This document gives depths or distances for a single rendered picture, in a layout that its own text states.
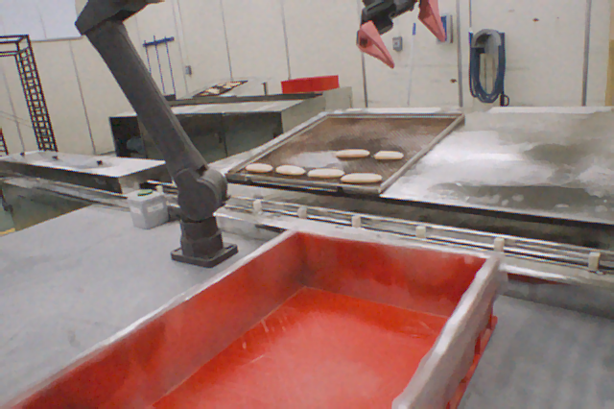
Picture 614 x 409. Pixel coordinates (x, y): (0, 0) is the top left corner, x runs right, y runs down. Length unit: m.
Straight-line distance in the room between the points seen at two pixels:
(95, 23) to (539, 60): 4.01
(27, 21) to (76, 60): 0.89
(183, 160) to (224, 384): 0.44
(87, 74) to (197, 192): 7.80
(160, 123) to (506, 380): 0.68
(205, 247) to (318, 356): 0.40
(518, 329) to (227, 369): 0.37
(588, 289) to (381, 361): 0.29
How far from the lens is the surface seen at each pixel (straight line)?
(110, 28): 0.89
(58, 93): 8.38
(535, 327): 0.66
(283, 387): 0.56
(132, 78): 0.89
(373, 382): 0.55
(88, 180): 1.62
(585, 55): 4.44
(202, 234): 0.91
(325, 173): 1.11
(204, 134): 4.61
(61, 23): 8.56
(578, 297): 0.69
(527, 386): 0.56
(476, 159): 1.09
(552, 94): 4.51
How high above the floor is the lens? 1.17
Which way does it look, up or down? 18 degrees down
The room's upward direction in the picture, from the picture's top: 6 degrees counter-clockwise
